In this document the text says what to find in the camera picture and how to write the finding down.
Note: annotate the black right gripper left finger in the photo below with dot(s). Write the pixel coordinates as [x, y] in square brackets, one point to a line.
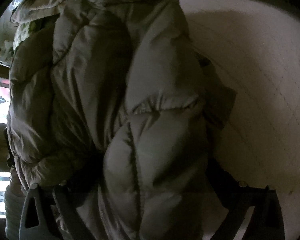
[37, 219]

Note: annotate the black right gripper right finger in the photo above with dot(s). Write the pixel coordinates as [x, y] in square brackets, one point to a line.
[254, 210]

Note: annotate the grey-green puffer jacket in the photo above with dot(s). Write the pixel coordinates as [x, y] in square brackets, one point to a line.
[109, 97]

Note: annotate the floral curtain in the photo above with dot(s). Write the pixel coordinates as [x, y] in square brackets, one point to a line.
[9, 48]

